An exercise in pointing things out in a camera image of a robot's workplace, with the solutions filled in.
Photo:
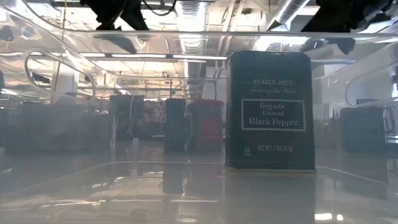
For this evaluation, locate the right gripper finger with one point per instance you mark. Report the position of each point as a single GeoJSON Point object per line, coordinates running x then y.
{"type": "Point", "coordinates": [342, 15]}

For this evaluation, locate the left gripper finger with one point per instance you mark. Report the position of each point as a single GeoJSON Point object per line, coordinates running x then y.
{"type": "Point", "coordinates": [135, 21]}
{"type": "Point", "coordinates": [105, 12]}

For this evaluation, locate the ceiling strip light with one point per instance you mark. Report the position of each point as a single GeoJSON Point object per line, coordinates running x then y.
{"type": "Point", "coordinates": [138, 56]}
{"type": "Point", "coordinates": [93, 55]}
{"type": "Point", "coordinates": [199, 57]}

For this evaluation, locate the clear plastic bin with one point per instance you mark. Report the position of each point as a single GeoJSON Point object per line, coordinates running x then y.
{"type": "Point", "coordinates": [199, 35]}

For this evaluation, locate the dark background object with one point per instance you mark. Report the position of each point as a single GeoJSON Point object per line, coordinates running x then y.
{"type": "Point", "coordinates": [126, 118]}

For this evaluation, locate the dark grey plastic bin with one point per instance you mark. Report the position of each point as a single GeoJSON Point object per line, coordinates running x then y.
{"type": "Point", "coordinates": [62, 130]}

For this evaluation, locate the silver ventilation duct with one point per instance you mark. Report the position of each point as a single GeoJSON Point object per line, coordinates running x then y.
{"type": "Point", "coordinates": [287, 12]}

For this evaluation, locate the ribbed silver duct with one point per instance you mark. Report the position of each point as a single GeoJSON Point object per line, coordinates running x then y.
{"type": "Point", "coordinates": [191, 18]}

